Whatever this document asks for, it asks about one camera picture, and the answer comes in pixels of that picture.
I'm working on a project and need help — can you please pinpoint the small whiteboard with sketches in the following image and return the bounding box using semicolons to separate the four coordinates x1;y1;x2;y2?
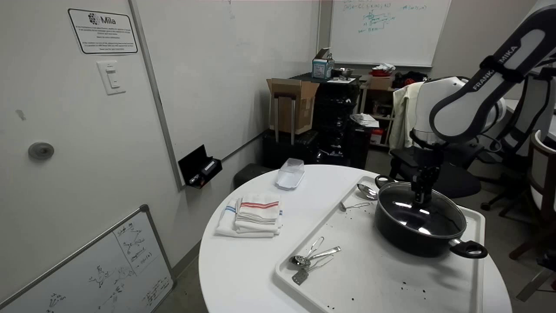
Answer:
0;204;175;313

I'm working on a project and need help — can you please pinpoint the clear plastic container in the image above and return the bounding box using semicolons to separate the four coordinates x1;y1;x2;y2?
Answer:
275;158;306;191

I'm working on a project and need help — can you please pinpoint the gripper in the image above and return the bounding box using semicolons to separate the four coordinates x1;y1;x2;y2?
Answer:
410;144;445;205

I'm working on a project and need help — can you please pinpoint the wall whiteboard with green writing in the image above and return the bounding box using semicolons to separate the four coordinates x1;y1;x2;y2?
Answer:
328;0;453;68

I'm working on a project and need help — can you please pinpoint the red-striped folded towel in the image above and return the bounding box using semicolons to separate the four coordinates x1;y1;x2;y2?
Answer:
234;194;282;233

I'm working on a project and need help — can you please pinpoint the white plastic tray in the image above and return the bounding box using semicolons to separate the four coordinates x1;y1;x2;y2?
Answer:
274;175;486;313

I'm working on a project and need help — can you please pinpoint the wall sign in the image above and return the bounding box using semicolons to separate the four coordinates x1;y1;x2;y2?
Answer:
68;8;139;55

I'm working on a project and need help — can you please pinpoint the small wire-handled utensil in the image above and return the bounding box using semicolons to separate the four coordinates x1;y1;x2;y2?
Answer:
339;201;371;213

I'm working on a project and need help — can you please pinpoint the black marker tray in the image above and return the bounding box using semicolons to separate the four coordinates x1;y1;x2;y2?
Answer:
178;144;223;190

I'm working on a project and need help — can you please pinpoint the large metal spoon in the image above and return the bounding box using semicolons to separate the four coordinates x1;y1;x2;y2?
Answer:
357;183;379;201

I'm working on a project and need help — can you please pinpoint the black pot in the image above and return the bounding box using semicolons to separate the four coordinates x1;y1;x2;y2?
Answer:
374;174;489;260

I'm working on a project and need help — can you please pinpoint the small metal spatula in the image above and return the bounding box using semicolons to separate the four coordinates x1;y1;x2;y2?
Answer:
291;255;334;286

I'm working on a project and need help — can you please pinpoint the wooden shelf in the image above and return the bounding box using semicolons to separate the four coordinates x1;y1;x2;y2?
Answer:
359;74;398;149

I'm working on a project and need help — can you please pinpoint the black office chair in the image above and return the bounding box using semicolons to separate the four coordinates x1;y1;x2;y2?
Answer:
480;64;556;218
388;80;485;200

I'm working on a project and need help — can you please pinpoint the small wire whisk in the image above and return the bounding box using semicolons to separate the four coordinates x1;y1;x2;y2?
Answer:
304;236;325;260

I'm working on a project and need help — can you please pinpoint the blue-striped folded towel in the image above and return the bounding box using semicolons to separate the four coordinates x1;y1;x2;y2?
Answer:
215;199;284;238

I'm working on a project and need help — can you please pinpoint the blue and white box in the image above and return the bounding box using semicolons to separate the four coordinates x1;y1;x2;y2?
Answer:
311;47;335;80

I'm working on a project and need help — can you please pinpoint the light switch plate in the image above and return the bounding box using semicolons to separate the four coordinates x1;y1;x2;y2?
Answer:
96;60;127;96

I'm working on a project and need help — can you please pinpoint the black cabinet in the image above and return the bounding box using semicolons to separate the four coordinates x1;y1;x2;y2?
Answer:
290;73;371;169

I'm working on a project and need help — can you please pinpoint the beige jacket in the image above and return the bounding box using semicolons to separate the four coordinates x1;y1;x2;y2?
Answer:
388;81;424;151

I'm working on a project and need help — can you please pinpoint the large framed wall whiteboard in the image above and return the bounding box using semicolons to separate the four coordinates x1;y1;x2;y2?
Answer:
128;0;321;192

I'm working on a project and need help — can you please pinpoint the cardboard box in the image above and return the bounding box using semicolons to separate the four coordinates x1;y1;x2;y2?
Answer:
266;78;320;136

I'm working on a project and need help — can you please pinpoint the small slotted metal spoon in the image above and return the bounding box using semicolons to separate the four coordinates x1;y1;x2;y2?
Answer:
290;246;342;267

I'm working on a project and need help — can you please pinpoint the black bag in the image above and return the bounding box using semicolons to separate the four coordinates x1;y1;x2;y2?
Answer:
392;70;429;89

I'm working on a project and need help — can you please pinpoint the red bowl with cloth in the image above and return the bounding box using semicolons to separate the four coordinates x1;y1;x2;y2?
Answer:
371;63;397;78

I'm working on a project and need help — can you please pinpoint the round grey wall bumper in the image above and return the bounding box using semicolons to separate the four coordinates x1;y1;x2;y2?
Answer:
28;142;55;161

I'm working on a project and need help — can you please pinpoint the black suitcase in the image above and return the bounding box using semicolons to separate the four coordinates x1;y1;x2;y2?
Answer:
261;91;320;170

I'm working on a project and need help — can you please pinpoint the glass pot lid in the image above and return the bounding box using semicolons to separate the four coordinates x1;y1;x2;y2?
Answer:
377;182;468;238

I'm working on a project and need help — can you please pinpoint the stack of papers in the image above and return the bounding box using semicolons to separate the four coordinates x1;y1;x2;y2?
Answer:
349;113;380;128

